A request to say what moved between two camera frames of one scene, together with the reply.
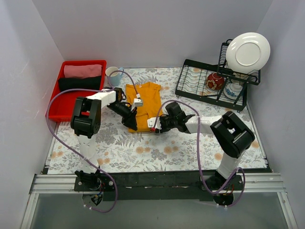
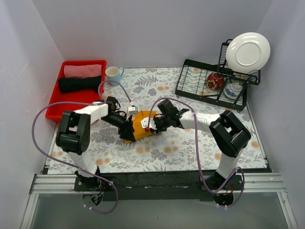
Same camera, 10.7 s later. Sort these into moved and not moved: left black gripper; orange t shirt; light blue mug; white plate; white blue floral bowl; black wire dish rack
Moved: left black gripper; orange t shirt
Not moved: white plate; white blue floral bowl; black wire dish rack; light blue mug
